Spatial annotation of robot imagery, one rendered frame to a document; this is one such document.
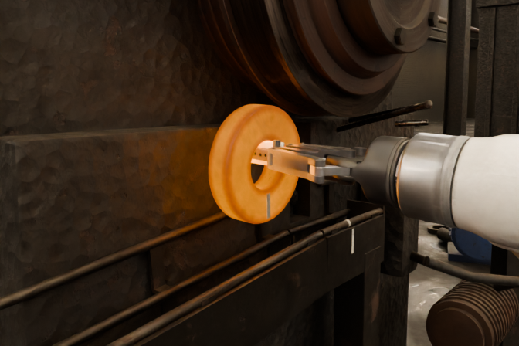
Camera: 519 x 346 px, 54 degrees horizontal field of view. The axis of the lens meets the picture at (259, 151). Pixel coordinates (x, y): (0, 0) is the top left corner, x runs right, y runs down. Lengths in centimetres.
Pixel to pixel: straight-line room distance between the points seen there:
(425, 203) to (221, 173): 23
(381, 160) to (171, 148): 27
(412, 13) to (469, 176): 39
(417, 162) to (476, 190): 6
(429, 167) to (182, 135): 32
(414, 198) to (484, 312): 58
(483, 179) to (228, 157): 28
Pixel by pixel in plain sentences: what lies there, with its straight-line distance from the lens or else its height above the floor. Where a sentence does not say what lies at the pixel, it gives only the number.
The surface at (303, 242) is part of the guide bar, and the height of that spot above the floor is 71.
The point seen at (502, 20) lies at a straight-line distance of 502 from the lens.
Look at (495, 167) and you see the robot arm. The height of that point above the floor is 85.
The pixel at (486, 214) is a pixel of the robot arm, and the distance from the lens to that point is 48.
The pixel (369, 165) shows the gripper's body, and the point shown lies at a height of 84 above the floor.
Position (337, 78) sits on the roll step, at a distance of 73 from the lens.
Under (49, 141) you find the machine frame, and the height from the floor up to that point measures 87.
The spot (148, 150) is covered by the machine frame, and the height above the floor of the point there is 85.
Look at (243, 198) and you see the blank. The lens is 62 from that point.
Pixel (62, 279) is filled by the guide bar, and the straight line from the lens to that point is 57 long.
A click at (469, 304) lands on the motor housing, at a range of 105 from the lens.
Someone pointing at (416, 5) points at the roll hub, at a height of 105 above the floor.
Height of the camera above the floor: 92
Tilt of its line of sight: 6 degrees down
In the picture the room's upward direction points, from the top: straight up
